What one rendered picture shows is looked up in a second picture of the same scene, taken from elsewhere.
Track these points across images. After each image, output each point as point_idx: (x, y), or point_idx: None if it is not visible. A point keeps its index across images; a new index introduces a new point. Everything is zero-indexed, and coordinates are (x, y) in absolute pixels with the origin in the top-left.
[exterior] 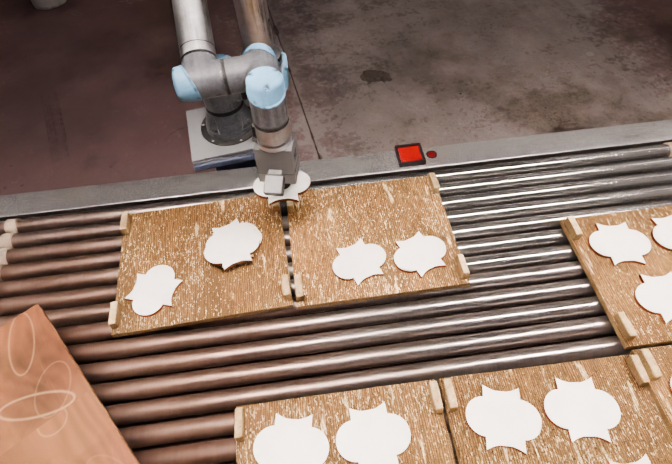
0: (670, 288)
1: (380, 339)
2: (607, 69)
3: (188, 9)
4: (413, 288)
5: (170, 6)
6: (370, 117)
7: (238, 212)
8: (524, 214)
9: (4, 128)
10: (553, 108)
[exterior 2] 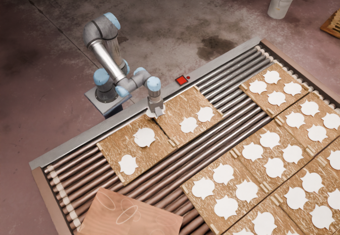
0: (275, 95)
1: (207, 146)
2: (210, 8)
3: (111, 65)
4: (209, 126)
5: None
6: (128, 60)
7: (137, 125)
8: (226, 87)
9: None
10: (198, 31)
